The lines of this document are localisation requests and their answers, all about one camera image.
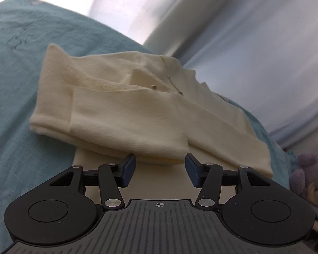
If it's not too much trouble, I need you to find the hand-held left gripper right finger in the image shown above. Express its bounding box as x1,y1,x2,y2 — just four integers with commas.
185,153,271,212

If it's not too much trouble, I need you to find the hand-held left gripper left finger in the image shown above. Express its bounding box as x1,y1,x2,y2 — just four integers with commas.
49,153,136,212

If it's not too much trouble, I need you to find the cream knit sweater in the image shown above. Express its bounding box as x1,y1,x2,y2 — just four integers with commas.
29,43,275,207

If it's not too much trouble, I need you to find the purple plush toy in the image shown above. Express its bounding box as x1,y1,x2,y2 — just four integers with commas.
289,140,318,216

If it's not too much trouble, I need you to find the teal mushroom print bedsheet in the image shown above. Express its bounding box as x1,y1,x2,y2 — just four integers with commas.
0,0,298,254

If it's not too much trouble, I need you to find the white curtain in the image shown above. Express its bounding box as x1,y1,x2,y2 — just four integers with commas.
89,0,318,149

